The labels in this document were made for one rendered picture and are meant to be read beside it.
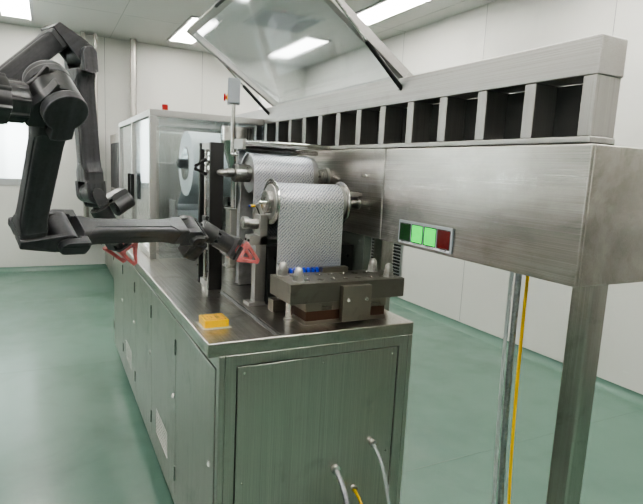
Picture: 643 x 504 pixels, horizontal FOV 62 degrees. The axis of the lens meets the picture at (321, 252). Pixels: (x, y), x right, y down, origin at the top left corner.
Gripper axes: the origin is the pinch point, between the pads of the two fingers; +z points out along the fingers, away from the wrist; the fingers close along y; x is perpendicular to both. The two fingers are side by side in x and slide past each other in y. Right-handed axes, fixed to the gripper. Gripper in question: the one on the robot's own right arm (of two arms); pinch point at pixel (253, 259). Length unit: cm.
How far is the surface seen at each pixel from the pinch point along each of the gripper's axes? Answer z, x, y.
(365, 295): 28.9, 6.7, 22.2
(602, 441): 230, 11, -8
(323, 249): 20.0, 14.7, 0.6
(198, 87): 42, 183, -552
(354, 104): 9, 66, -12
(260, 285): 10.3, -6.0, -7.9
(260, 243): 2.4, 6.0, -7.0
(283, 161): 1.4, 37.5, -24.6
